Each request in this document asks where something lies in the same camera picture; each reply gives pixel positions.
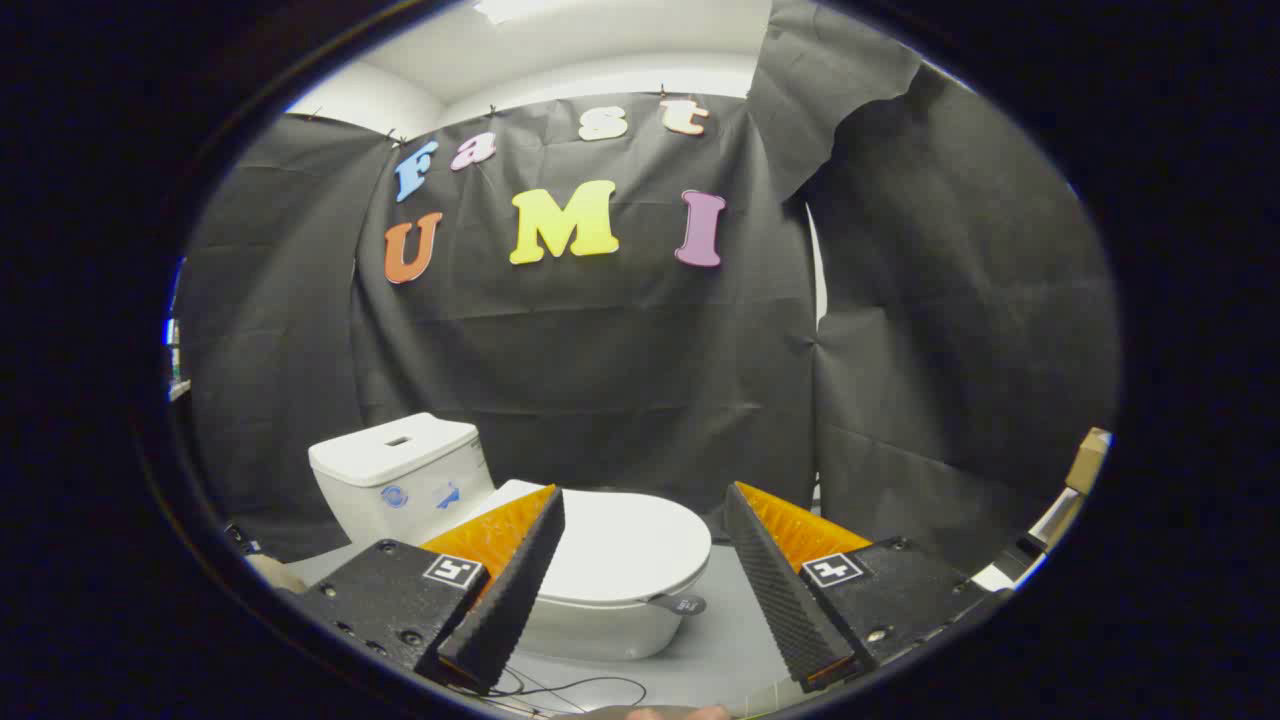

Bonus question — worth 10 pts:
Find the black backdrop cloth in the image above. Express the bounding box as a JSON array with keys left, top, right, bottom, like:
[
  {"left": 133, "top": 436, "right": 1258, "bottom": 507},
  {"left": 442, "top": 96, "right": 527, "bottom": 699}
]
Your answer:
[{"left": 175, "top": 0, "right": 1121, "bottom": 576}]

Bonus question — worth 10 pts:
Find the white toilet with tank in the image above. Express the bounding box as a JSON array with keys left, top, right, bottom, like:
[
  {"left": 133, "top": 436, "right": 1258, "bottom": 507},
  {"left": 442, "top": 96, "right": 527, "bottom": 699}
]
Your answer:
[{"left": 308, "top": 413, "right": 706, "bottom": 663}]

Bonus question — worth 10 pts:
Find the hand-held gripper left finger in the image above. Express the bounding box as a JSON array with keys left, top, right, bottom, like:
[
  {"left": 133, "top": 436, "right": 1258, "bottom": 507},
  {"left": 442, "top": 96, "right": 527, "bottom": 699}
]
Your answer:
[{"left": 290, "top": 485, "right": 567, "bottom": 696}]

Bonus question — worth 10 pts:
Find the white toilet lid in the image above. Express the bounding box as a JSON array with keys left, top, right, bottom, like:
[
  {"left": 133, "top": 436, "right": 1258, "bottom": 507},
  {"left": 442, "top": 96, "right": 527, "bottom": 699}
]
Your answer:
[{"left": 440, "top": 479, "right": 713, "bottom": 608}]

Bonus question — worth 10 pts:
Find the white flat panel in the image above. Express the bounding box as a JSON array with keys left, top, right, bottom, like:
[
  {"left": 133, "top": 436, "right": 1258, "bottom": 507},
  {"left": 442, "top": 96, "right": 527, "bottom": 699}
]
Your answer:
[{"left": 975, "top": 488, "right": 1086, "bottom": 593}]

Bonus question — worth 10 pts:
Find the thin black cable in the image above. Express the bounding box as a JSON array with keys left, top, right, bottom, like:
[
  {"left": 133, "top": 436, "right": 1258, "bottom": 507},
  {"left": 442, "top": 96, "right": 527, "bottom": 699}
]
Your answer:
[{"left": 450, "top": 672, "right": 649, "bottom": 717}]

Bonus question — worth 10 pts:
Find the brown cardboard box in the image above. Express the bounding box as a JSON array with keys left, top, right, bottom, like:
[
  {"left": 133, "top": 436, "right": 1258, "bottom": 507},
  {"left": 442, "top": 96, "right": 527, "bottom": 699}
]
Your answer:
[{"left": 1065, "top": 428, "right": 1113, "bottom": 496}]

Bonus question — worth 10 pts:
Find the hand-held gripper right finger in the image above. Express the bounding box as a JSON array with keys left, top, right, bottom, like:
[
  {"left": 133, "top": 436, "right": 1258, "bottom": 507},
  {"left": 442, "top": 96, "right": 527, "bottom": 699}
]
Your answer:
[{"left": 722, "top": 481, "right": 1011, "bottom": 694}]

